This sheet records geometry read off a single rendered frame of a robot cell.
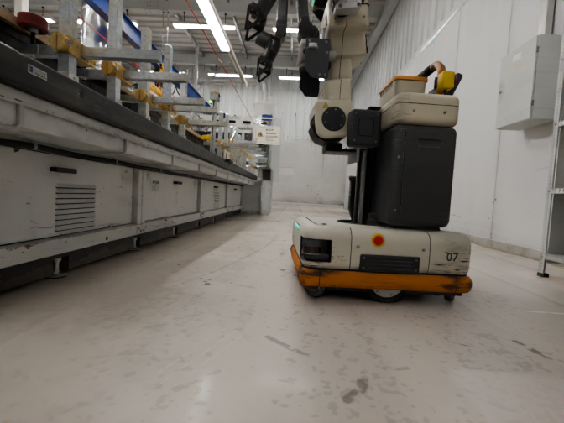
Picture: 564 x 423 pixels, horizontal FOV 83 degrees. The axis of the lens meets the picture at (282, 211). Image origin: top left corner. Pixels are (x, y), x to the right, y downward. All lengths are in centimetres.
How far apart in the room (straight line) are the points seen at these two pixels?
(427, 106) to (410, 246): 54
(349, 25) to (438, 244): 96
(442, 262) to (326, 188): 1090
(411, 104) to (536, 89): 181
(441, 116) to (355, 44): 49
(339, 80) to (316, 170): 1073
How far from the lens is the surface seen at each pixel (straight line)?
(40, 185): 150
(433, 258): 134
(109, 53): 124
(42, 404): 78
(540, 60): 315
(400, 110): 134
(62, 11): 130
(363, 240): 123
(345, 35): 159
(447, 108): 142
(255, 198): 593
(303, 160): 1216
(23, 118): 110
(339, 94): 146
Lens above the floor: 39
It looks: 3 degrees down
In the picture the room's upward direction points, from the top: 3 degrees clockwise
